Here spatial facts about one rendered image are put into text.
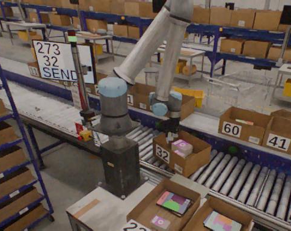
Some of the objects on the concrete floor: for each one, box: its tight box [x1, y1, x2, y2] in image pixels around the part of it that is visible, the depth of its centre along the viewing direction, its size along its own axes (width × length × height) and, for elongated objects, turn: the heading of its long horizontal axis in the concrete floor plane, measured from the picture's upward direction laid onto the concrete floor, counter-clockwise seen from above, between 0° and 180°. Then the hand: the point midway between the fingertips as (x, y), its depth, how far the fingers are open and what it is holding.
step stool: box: [144, 67, 159, 87], centre depth 563 cm, size 42×50×44 cm
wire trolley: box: [204, 70, 274, 114], centre depth 357 cm, size 107×56×103 cm, turn 132°
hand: (169, 140), depth 170 cm, fingers open, 5 cm apart
